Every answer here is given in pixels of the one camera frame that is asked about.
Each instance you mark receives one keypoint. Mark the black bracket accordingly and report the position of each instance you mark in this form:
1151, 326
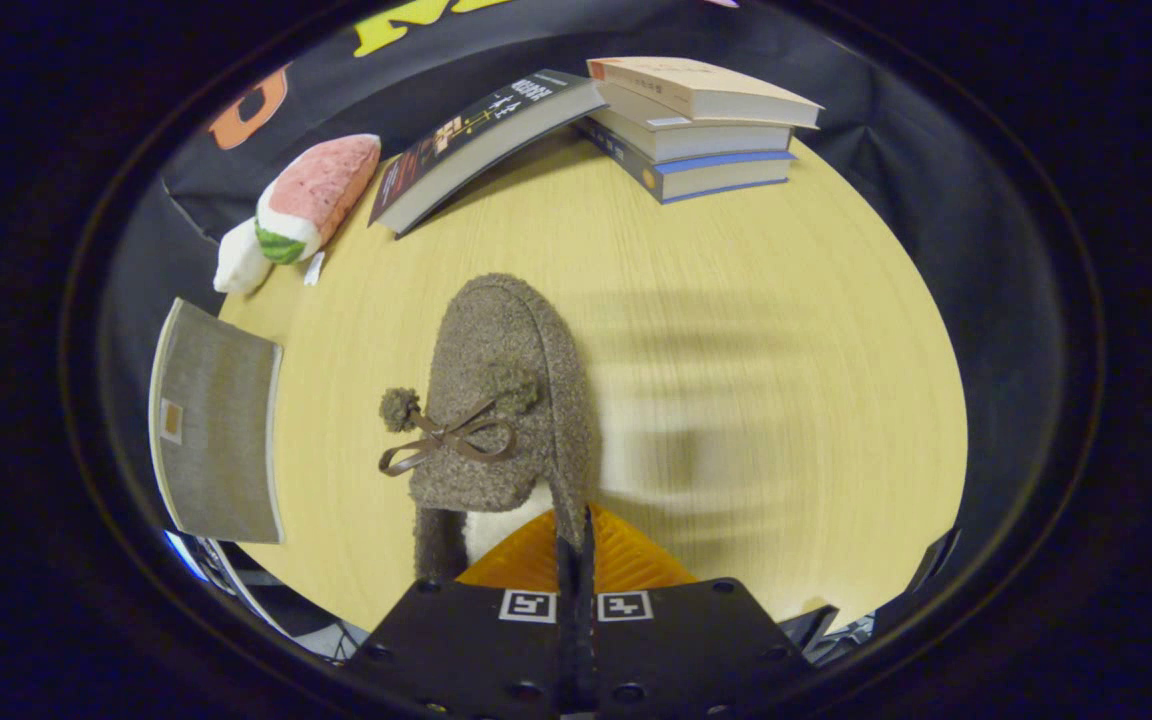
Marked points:
936, 565

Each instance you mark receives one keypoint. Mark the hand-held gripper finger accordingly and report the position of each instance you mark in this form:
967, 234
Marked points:
567, 620
586, 620

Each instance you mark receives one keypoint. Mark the white plush toy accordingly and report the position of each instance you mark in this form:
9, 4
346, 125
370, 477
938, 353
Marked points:
239, 262

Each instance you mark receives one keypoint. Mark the beige cover book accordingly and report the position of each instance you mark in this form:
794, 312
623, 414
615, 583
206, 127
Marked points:
696, 88

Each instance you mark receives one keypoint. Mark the brown fuzzy shoe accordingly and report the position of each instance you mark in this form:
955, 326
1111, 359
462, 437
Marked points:
506, 330

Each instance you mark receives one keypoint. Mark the black cover book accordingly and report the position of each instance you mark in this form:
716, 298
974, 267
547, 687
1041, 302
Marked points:
476, 140

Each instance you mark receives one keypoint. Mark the white cover book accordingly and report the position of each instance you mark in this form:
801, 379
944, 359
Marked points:
716, 140

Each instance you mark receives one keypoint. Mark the watermelon slice plush toy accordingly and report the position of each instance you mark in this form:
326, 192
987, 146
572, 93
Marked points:
321, 190

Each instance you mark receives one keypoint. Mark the grey fabric storage box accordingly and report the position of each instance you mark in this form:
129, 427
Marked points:
216, 430

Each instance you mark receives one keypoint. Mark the blue cover book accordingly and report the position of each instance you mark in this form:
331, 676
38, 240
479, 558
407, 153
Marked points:
716, 178

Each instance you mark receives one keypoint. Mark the dark blue printed object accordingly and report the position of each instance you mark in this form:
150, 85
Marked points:
186, 558

